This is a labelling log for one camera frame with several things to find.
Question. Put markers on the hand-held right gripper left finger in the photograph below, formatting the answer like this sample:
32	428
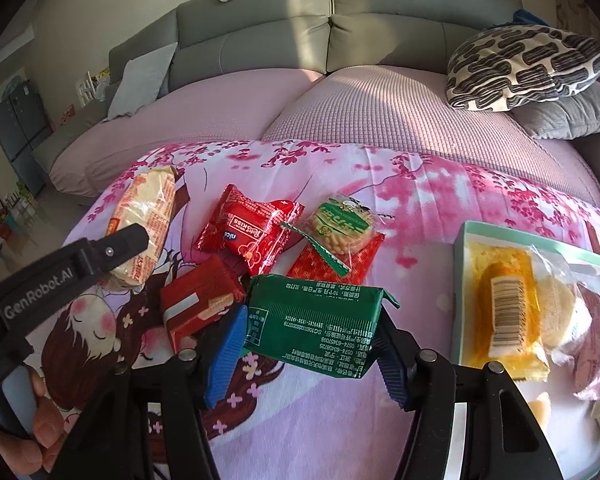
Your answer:
225	360

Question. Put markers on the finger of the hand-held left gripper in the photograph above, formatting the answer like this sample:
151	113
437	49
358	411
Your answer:
100	255

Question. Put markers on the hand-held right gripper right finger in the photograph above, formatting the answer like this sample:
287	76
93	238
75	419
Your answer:
392	380

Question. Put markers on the long cream and orange bread packet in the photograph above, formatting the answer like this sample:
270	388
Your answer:
140	210

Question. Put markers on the red-brown wafer packet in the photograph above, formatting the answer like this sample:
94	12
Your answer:
195	300

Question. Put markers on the dark green snack packet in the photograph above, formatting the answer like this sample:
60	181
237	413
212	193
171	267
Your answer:
315	320

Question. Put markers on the green-edged white cardboard tray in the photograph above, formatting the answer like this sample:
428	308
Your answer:
462	300

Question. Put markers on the red gold-patterned snack packet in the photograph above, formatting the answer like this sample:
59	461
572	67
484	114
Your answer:
365	255

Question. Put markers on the bright red snack packet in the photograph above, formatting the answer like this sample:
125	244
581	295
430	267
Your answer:
250	230

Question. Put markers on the yellow cake packet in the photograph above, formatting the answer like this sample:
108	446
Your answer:
510	270

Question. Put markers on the clear round cracker packet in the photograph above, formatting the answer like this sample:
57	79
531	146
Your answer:
340	225

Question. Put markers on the cream round cake packet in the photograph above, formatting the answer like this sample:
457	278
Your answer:
560	305

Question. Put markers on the pink snack packet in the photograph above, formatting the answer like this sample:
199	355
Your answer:
590	350

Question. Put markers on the person's left hand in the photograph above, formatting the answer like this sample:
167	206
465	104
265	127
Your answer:
47	430

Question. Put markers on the pink cartoon printed blanket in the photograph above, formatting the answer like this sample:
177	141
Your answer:
330	410

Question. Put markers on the grey refrigerator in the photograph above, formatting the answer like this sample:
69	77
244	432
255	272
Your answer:
20	130

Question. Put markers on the white rack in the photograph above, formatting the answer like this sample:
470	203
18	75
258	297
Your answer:
92	87

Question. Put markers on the light grey cushion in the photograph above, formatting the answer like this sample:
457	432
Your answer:
140	80

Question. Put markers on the pink waffle sofa cover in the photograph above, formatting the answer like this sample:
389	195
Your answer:
380	110

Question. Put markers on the plain grey pillow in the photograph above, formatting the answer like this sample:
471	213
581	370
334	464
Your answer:
570	115

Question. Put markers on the black and white patterned pillow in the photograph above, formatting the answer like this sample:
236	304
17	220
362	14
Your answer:
525	65

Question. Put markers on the grey sofa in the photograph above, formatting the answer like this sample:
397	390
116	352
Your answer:
380	20

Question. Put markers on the blue cloth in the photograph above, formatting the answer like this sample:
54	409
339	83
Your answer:
530	17

